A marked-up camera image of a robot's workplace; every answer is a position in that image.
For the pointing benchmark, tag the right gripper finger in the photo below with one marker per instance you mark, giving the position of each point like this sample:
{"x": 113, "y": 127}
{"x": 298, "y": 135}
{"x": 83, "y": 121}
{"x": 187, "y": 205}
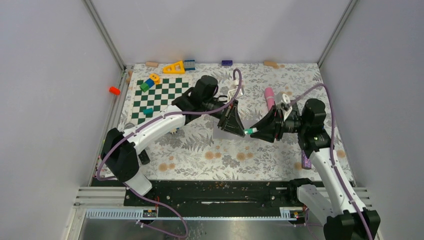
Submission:
{"x": 267, "y": 120}
{"x": 268, "y": 134}

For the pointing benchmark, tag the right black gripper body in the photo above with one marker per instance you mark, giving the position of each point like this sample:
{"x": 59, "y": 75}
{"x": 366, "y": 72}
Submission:
{"x": 293, "y": 124}

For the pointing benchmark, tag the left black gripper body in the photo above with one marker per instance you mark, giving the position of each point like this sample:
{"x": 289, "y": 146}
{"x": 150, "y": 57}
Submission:
{"x": 224, "y": 113}

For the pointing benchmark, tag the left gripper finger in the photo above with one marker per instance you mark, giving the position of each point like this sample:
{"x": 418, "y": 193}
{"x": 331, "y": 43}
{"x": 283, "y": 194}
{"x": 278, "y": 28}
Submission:
{"x": 235, "y": 125}
{"x": 224, "y": 126}

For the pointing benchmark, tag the green white glue stick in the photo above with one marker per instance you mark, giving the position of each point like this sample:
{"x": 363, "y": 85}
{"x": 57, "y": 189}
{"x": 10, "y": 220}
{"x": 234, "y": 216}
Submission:
{"x": 250, "y": 131}

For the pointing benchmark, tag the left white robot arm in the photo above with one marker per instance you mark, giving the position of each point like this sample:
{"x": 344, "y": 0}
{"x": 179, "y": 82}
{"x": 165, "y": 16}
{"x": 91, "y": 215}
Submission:
{"x": 123, "y": 152}

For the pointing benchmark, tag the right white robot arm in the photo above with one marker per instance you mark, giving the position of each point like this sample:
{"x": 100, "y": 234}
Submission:
{"x": 343, "y": 214}

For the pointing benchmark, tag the floral patterned table mat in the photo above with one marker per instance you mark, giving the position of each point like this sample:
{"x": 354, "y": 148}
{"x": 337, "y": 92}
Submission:
{"x": 193, "y": 154}

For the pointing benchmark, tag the pink marker pen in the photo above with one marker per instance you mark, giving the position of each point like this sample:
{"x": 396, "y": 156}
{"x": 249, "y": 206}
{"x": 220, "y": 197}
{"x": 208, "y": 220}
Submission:
{"x": 269, "y": 97}

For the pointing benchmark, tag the purple glitter microphone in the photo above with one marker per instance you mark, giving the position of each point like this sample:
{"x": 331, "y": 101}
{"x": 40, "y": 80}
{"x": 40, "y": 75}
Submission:
{"x": 305, "y": 161}

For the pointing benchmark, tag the dark blue lego brick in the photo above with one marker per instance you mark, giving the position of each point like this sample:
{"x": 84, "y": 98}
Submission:
{"x": 226, "y": 62}

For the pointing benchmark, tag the right wooden cylinder peg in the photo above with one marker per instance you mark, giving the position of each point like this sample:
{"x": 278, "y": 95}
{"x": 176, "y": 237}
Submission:
{"x": 271, "y": 64}

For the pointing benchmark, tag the wooden cylinder peg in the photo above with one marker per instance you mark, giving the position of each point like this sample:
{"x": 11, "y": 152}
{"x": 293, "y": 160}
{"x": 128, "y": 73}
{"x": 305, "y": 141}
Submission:
{"x": 151, "y": 64}
{"x": 271, "y": 64}

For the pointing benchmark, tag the green white chessboard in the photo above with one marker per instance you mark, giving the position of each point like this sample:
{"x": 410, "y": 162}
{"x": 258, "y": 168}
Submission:
{"x": 157, "y": 97}

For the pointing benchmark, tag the yellow triangle toy block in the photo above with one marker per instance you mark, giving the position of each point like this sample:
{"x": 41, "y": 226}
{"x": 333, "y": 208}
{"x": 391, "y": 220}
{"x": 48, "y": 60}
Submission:
{"x": 175, "y": 68}

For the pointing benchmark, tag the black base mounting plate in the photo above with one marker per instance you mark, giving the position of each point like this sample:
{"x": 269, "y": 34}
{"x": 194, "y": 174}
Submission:
{"x": 220, "y": 199}

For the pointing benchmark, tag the teal small block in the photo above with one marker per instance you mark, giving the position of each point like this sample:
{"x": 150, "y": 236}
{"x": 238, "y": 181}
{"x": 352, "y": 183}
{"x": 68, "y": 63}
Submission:
{"x": 148, "y": 111}

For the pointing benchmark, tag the blue cube block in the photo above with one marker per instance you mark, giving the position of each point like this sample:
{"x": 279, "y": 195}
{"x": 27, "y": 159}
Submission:
{"x": 149, "y": 82}

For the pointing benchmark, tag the green cube block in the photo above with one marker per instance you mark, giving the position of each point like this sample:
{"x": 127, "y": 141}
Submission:
{"x": 144, "y": 87}

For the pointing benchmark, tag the left wooden cylinder peg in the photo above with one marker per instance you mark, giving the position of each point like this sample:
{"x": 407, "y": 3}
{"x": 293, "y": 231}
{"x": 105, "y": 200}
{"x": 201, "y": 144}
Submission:
{"x": 151, "y": 64}

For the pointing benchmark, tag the red cylinder block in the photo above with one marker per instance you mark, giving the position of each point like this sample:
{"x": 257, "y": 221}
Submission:
{"x": 115, "y": 91}

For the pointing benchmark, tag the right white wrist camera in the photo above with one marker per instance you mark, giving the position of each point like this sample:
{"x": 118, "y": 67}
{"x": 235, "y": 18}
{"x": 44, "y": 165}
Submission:
{"x": 283, "y": 101}

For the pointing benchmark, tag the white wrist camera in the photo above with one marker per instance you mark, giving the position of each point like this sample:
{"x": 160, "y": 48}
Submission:
{"x": 283, "y": 101}
{"x": 236, "y": 87}

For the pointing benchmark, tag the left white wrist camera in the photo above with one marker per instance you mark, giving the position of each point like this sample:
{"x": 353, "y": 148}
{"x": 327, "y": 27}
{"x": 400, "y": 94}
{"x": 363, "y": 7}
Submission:
{"x": 236, "y": 87}

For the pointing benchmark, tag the orange ring toy block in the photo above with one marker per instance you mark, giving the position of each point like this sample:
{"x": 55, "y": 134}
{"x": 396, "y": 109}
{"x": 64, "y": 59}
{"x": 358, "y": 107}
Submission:
{"x": 155, "y": 78}

